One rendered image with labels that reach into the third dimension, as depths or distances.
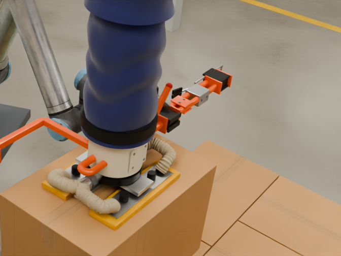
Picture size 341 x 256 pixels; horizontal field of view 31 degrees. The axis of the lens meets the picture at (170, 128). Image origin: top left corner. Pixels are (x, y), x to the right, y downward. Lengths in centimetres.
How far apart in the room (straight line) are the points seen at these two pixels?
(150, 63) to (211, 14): 400
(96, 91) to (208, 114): 256
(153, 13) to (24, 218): 72
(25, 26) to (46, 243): 71
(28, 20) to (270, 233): 127
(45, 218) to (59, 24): 348
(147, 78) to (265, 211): 118
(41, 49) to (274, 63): 313
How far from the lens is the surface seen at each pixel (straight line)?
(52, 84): 212
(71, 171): 195
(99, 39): 163
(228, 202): 266
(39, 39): 210
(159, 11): 157
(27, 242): 193
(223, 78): 229
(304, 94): 467
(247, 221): 260
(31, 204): 187
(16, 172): 358
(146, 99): 170
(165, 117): 200
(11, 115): 271
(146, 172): 197
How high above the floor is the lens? 227
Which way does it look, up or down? 35 degrees down
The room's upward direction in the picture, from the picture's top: 8 degrees clockwise
